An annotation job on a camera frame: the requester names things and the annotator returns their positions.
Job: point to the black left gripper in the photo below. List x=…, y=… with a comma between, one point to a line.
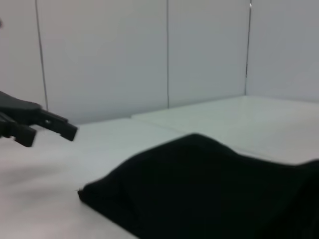
x=17, y=109

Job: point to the black shirt with FREE! print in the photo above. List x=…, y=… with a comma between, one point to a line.
x=211, y=191

